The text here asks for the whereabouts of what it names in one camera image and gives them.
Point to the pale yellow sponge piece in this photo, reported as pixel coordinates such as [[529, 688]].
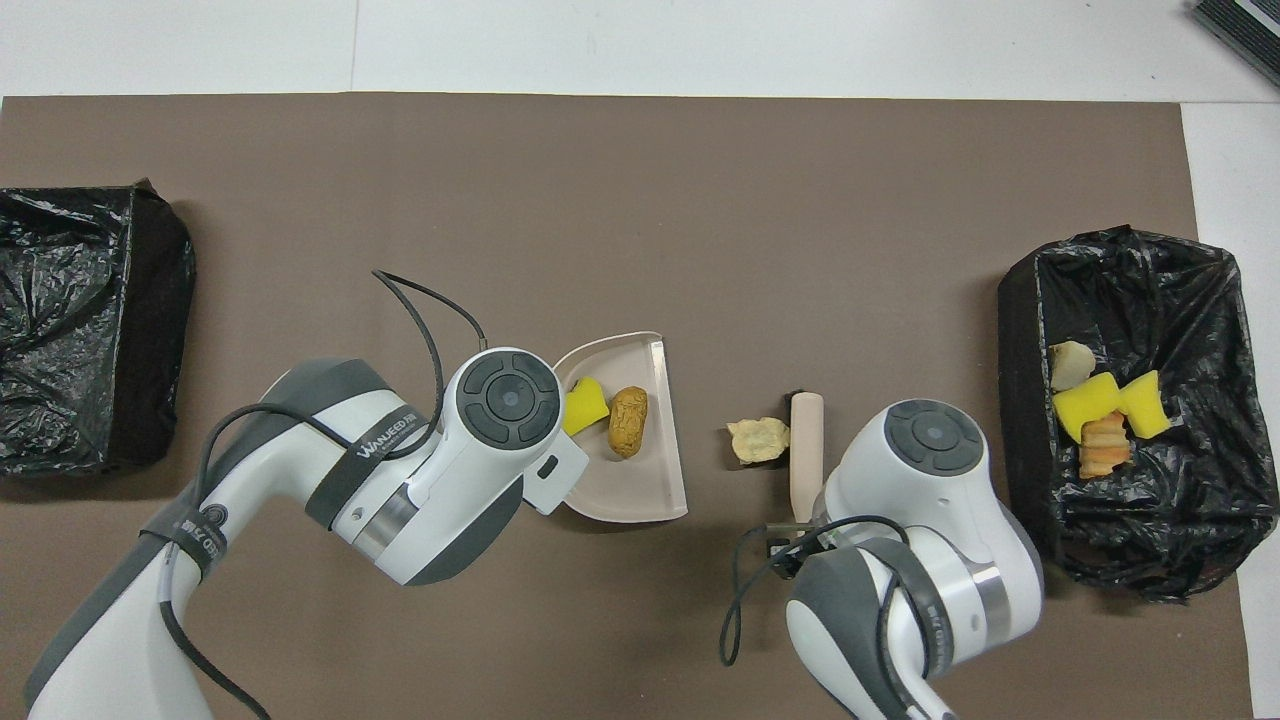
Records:
[[757, 440], [1103, 448], [1070, 365]]

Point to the beige plastic dustpan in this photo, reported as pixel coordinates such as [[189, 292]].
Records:
[[640, 480]]

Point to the orange brown sponge piece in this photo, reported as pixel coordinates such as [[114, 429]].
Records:
[[628, 420]]

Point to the brown paper table mat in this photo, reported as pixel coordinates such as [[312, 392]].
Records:
[[700, 200]]

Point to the bright yellow notched sponge piece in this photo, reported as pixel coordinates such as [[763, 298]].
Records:
[[1085, 405]]

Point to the beige hand brush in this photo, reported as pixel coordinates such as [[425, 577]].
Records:
[[806, 450]]

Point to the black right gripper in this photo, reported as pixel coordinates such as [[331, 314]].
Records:
[[795, 552]]

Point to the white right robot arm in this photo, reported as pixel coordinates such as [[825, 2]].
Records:
[[930, 520]]

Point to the green and yellow sponge piece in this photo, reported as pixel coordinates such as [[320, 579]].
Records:
[[585, 405]]

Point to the black bag lined bin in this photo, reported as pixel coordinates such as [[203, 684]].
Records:
[[1180, 520], [60, 300]]

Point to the grey ribbed metal box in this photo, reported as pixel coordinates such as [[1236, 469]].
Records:
[[1245, 25]]

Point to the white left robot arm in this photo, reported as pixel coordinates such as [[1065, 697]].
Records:
[[430, 470]]

